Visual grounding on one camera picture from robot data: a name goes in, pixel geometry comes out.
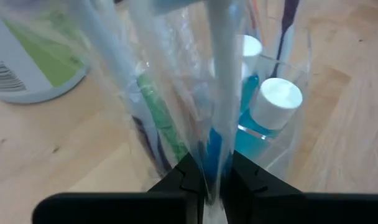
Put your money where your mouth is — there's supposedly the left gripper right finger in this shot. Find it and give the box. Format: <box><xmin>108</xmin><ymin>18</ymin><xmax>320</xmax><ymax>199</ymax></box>
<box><xmin>220</xmin><ymin>150</ymin><xmax>378</xmax><ymax>224</ymax></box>

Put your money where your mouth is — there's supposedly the clear plastic bag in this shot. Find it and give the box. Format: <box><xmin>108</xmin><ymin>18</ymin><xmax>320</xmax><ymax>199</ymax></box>
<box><xmin>67</xmin><ymin>0</ymin><xmax>314</xmax><ymax>190</ymax></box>

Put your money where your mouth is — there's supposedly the navy and white toothbrush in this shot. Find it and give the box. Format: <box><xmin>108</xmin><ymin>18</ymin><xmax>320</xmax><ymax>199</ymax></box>
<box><xmin>73</xmin><ymin>0</ymin><xmax>174</xmax><ymax>177</ymax></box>

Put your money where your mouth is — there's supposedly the blue and white toothbrush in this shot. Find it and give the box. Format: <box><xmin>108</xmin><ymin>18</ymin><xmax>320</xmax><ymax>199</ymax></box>
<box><xmin>203</xmin><ymin>0</ymin><xmax>243</xmax><ymax>224</ymax></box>

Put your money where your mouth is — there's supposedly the green and white toothbrush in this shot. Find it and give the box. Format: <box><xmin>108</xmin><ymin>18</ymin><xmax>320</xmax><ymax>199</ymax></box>
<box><xmin>136</xmin><ymin>73</ymin><xmax>190</xmax><ymax>162</ymax></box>

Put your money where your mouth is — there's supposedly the blue mouthwash bottle white cap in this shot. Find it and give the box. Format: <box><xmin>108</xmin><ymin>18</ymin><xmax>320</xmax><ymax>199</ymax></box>
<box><xmin>237</xmin><ymin>34</ymin><xmax>264</xmax><ymax>114</ymax></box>
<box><xmin>234</xmin><ymin>77</ymin><xmax>304</xmax><ymax>161</ymax></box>

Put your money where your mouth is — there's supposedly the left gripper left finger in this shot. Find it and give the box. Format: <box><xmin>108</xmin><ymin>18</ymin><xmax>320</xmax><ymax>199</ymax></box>
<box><xmin>32</xmin><ymin>151</ymin><xmax>207</xmax><ymax>224</ymax></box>

